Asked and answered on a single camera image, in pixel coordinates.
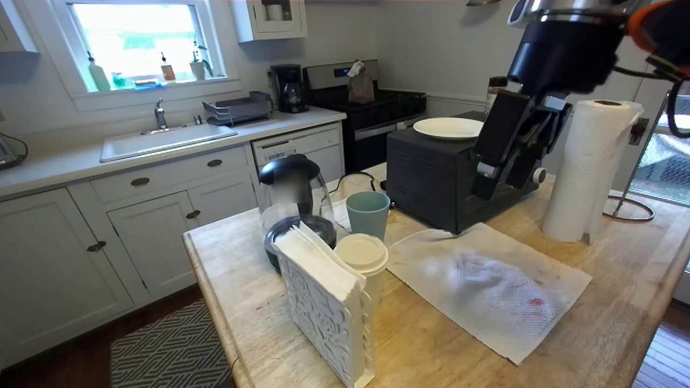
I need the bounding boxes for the white base cabinets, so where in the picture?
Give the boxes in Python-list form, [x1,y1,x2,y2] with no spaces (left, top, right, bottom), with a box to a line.
[0,143,262,372]

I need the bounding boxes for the white dishwasher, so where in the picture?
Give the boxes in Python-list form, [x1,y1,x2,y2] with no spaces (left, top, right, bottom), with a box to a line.
[251,120,347,191]

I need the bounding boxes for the black wire basket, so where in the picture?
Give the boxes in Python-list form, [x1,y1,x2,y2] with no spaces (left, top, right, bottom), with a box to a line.
[0,129,31,172]

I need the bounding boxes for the grey dish rack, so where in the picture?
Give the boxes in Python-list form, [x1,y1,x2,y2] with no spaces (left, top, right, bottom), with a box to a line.
[200,91,276,128]

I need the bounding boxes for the kitchen window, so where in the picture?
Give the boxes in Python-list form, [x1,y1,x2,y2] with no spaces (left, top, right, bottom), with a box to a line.
[45,0,245,103]

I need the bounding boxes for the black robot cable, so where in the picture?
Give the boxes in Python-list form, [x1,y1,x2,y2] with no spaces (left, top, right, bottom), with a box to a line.
[612,0,690,140]

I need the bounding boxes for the black kitchen stove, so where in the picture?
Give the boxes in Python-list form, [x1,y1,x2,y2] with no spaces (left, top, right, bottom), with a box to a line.
[305,60,430,175]

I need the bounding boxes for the chrome sink faucet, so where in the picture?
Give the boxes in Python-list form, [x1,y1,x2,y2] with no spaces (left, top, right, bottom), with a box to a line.
[151,97,171,133]

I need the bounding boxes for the brown soap bottle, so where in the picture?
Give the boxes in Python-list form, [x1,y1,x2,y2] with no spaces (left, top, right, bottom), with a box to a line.
[157,53,178,85]

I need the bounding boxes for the white ceramic plate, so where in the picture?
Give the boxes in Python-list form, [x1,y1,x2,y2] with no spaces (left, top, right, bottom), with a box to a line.
[413,115,486,143]

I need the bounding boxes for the black coffee maker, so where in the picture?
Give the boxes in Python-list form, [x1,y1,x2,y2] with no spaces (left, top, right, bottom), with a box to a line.
[268,62,310,116]

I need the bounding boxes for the white upper cabinet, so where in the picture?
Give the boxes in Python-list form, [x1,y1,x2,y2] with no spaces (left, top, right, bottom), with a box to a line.
[232,0,308,44]

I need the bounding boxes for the silver wire towel stand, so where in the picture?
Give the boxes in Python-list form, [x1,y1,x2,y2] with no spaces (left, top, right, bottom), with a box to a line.
[601,115,657,225]

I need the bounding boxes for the white paper towel roll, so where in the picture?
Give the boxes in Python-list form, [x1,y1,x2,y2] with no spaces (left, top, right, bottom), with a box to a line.
[541,97,646,247]

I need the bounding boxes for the patterned grey floor rug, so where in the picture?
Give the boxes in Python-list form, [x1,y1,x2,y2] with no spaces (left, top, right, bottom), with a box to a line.
[108,300,235,388]

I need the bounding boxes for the white cloth napkin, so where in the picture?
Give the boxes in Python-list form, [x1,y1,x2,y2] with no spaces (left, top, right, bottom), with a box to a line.
[387,221,594,366]

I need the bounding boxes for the teal soap bottle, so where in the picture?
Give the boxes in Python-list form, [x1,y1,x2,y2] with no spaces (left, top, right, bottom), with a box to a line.
[87,50,112,95]

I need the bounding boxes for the spice bottle with black cap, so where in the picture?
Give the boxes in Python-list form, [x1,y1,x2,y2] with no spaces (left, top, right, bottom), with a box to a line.
[486,74,509,116]

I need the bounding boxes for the white lidded paper cup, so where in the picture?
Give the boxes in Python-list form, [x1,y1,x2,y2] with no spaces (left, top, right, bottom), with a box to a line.
[333,230,391,311]

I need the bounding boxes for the brown paper bag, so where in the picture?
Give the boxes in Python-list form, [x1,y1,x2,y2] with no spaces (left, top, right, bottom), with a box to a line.
[345,60,378,106]

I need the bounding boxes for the teal cup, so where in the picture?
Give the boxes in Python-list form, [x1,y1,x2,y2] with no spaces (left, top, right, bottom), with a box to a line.
[345,191,392,242]

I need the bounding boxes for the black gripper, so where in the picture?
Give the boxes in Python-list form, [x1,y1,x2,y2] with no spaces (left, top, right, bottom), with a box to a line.
[470,13,633,205]

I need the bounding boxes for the white kitchen sink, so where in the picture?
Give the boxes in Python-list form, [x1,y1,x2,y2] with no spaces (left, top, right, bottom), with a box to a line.
[97,123,239,165]

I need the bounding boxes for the black toaster oven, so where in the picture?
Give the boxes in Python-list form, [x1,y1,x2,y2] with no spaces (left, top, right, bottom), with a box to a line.
[384,110,549,235]

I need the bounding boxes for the glass kettle with black lid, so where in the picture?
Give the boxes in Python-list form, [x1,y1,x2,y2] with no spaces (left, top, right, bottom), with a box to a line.
[258,151,342,277]

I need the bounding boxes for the white vase with plant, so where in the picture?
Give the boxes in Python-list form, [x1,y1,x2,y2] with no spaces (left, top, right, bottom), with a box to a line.
[189,42,217,83]

